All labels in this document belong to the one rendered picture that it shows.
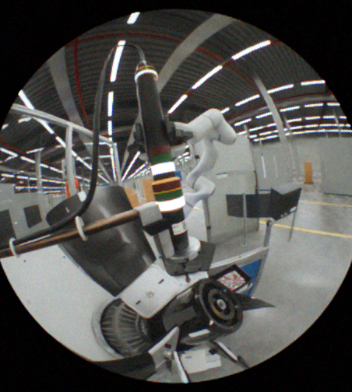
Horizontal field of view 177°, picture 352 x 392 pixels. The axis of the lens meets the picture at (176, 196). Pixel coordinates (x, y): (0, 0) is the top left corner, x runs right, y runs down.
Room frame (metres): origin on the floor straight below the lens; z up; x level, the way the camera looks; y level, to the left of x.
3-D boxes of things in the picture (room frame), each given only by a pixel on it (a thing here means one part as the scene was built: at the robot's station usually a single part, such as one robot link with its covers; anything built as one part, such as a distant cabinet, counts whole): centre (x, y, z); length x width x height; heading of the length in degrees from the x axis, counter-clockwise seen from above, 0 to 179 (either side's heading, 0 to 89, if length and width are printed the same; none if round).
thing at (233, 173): (1.94, -1.02, 1.10); 1.21 x 0.06 x 2.20; 87
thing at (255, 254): (0.54, -0.10, 0.82); 0.90 x 0.04 x 0.08; 87
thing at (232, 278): (0.37, -0.17, 0.84); 0.19 x 0.14 x 0.05; 103
